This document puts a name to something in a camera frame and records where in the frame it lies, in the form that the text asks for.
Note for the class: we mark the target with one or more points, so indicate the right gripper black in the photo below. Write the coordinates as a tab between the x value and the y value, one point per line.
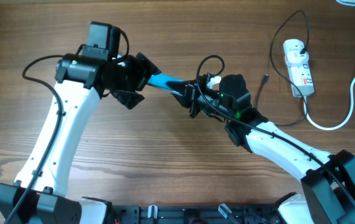
191	100

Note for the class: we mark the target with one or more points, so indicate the white power strip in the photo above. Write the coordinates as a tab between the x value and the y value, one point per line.
300	76

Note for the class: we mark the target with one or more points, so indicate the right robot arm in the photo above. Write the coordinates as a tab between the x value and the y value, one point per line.
327	180

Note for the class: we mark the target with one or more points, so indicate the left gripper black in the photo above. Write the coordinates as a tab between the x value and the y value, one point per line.
143	68

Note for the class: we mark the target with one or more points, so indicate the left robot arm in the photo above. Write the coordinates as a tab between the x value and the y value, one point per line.
38	193

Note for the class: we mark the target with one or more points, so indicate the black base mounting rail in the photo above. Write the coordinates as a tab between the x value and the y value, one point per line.
219	214

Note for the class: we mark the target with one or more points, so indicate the white USB charger plug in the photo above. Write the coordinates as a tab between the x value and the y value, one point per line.
294	58

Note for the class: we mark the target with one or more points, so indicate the smartphone with cyan screen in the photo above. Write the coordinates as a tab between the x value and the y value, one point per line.
159	81

